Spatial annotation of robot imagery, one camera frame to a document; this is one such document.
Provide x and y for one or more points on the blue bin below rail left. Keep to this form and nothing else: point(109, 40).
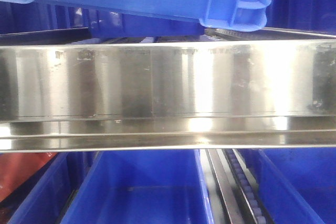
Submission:
point(47, 199)

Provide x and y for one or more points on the roller track below rail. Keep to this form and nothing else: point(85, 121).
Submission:
point(238, 201)

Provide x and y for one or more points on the blue bin below rail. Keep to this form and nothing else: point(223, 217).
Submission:
point(146, 186)
point(47, 199)
point(296, 185)

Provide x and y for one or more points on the dark blue bin at right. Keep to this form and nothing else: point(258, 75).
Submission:
point(312, 15)

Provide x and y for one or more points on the blue bin below rail centre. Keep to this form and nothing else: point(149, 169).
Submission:
point(146, 186)

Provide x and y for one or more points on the stainless steel shelf front rail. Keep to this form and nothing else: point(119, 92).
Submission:
point(217, 94)

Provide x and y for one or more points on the red object lower left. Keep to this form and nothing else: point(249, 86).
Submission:
point(16, 168)

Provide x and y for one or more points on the blue bin below rail right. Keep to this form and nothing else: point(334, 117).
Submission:
point(296, 185)

